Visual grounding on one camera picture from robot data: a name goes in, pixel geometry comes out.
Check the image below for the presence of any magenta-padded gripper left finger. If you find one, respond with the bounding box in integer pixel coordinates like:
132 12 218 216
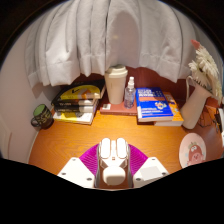
57 143 100 189

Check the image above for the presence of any round pink cartoon mouse pad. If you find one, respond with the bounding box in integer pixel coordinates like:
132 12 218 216
178 132 207 169

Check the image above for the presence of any blue book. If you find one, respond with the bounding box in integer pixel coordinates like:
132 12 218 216
135 86 175 123

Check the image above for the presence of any yellow and black book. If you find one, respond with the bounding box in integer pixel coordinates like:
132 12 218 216
51 79 107 104

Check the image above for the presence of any white flat device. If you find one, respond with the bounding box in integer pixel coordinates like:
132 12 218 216
216 106 224 148

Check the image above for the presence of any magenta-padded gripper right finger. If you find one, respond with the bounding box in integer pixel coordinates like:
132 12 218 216
128 143 170 188

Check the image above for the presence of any white pleated curtain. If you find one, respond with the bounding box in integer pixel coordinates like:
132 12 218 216
24 0 214 88

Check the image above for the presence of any orange book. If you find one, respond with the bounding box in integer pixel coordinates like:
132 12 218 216
153 91 185 127

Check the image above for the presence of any white flower bouquet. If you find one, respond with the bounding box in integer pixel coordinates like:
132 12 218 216
188 39 224 104

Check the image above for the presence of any white ceramic vase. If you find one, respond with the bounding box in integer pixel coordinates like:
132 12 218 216
180 75 213 130

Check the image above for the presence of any cream tumbler with lid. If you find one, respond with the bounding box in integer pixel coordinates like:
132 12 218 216
104 64 129 105

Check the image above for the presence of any dark green mug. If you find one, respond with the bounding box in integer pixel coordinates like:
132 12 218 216
30 103 55 130

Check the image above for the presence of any clear spray bottle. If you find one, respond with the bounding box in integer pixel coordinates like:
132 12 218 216
123 76 137 110

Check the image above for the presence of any black cable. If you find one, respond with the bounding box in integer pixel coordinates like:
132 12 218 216
198 103 222 133

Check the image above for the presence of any white computer mouse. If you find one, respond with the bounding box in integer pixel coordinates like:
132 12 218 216
96 137 131 188

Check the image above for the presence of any dark red book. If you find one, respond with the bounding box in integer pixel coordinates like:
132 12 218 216
99 99 139 117

